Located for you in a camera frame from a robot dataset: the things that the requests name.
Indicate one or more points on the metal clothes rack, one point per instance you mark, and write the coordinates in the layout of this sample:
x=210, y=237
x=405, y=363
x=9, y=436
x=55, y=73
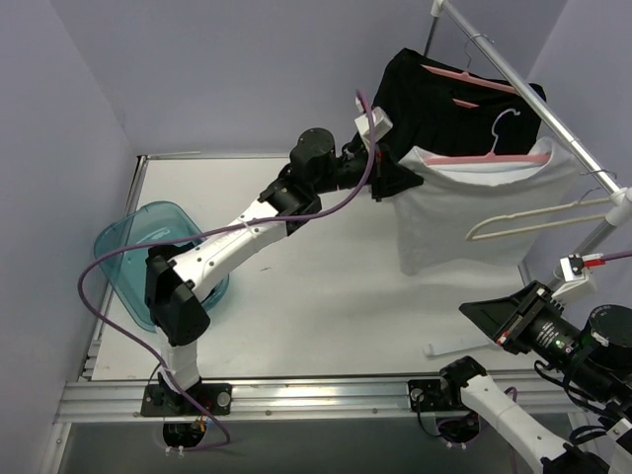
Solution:
x=617, y=196

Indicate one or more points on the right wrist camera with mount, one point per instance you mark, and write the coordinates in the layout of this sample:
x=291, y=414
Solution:
x=576, y=280

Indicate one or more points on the white skirt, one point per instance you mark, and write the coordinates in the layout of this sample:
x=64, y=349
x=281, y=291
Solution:
x=432, y=220

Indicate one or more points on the teal plastic bin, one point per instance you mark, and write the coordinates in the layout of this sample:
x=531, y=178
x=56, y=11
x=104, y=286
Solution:
x=151, y=223

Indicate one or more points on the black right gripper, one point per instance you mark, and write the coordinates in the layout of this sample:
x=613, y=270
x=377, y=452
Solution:
x=516, y=323

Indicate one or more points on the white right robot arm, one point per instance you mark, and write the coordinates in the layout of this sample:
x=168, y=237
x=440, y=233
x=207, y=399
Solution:
x=594, y=365

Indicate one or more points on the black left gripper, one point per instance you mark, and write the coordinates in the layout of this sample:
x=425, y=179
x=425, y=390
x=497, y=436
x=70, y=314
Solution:
x=377, y=179

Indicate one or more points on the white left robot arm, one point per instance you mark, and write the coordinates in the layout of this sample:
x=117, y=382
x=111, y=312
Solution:
x=180, y=278

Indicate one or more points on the black pleated skirt on rack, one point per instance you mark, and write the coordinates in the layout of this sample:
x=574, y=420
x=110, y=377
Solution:
x=447, y=116

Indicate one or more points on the pink hanger with black skirt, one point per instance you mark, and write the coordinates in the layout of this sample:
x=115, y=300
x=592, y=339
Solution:
x=464, y=76

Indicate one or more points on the aluminium front rail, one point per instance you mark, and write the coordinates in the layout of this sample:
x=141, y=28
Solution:
x=294, y=399

